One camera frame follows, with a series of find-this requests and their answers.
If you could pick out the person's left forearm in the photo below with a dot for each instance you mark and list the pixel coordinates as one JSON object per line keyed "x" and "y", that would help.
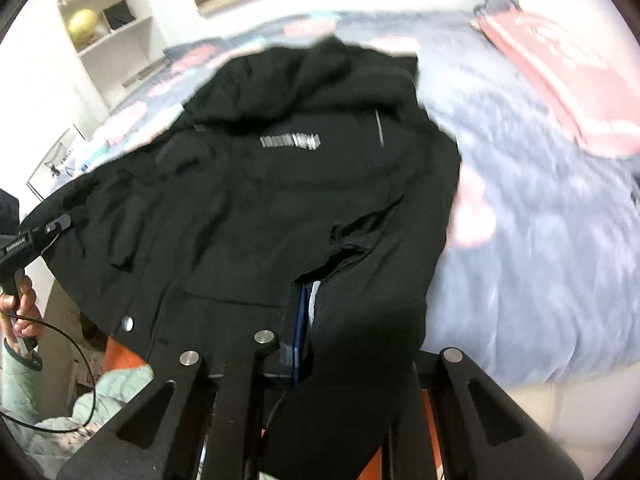
{"x": 20, "y": 390}

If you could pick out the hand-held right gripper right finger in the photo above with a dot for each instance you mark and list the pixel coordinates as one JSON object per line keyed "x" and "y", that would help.
{"x": 452, "y": 385}

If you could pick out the grey pink floral blanket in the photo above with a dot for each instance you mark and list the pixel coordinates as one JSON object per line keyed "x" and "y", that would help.
{"x": 525, "y": 210}

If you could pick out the person's left hand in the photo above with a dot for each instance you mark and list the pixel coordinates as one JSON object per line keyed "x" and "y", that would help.
{"x": 22, "y": 317}

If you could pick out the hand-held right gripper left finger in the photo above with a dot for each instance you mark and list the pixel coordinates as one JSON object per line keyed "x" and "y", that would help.
{"x": 300, "y": 330}

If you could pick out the white bookshelf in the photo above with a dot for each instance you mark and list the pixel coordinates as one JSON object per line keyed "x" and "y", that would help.
{"x": 125, "y": 47}

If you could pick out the white printed paper bag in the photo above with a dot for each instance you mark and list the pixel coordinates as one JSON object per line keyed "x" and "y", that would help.
{"x": 55, "y": 162}

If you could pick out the cream bed frame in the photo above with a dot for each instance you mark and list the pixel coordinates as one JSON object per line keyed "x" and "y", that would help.
{"x": 575, "y": 410}

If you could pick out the black hooded jacket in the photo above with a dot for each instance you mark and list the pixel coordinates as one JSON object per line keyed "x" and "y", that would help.
{"x": 250, "y": 210}

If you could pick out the orange fabric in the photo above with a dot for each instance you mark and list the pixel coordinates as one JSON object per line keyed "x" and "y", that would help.
{"x": 125, "y": 355}

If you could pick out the white box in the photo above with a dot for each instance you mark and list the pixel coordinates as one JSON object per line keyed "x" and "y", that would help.
{"x": 85, "y": 380}

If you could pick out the black box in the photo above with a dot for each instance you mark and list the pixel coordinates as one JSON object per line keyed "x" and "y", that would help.
{"x": 117, "y": 15}

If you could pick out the pink pillow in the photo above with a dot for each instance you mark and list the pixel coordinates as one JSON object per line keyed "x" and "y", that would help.
{"x": 565, "y": 70}

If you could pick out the small grey tool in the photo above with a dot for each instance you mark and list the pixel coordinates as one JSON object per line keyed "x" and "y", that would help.
{"x": 142, "y": 75}

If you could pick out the yellow globe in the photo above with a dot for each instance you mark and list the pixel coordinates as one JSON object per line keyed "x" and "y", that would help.
{"x": 82, "y": 25}

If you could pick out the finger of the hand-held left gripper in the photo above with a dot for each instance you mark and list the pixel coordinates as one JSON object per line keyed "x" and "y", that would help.
{"x": 50, "y": 230}

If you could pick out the person's light green quilted clothing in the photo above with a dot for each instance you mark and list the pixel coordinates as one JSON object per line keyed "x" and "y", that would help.
{"x": 110, "y": 390}

